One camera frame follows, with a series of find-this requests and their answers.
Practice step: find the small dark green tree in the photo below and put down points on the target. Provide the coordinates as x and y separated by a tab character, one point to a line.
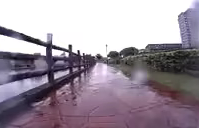
113	54
98	56

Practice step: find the street lamp pole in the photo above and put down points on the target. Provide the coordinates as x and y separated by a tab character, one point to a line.
106	53

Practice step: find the large dark green tree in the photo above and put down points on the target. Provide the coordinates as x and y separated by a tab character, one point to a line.
128	51

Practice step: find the wet red paved path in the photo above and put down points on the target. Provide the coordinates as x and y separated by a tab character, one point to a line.
103	100

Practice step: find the long low building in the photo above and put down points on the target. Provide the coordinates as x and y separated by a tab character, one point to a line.
163	46

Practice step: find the green hedge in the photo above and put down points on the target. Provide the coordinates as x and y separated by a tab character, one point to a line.
173	60

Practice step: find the green grass strip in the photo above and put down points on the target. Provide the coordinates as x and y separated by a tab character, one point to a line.
180	83

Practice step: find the grey river water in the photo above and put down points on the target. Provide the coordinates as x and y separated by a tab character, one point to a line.
17	88

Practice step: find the tall grey apartment building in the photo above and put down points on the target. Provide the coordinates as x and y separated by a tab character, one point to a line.
188	28

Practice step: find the dark wooden rail fence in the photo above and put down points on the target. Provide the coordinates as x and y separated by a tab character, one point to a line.
49	56

